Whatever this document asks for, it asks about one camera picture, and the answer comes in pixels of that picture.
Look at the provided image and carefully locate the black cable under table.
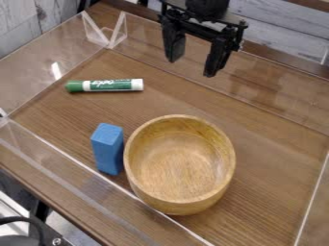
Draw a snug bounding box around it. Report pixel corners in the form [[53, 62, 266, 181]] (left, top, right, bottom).
[[0, 216, 48, 246]]

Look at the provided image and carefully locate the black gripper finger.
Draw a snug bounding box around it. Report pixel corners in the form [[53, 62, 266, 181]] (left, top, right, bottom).
[[203, 37, 231, 78], [162, 16, 186, 62]]

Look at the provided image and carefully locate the clear acrylic corner bracket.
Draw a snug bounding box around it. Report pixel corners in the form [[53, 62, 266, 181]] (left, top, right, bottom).
[[81, 12, 127, 50]]

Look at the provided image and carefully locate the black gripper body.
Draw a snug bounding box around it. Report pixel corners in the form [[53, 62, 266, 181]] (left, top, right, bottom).
[[159, 0, 247, 51]]

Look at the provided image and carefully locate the green Expo marker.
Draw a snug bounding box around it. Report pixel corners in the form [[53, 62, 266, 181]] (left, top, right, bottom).
[[65, 79, 144, 93]]

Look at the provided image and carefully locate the brown wooden bowl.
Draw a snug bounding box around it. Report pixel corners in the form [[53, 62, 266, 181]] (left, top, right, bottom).
[[123, 114, 236, 215]]

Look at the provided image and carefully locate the clear acrylic tray wall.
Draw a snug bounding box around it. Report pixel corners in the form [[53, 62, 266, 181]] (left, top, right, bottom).
[[0, 116, 214, 246]]

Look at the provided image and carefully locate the blue rectangular block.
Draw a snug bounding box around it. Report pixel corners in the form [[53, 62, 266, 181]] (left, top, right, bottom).
[[89, 123, 123, 175]]

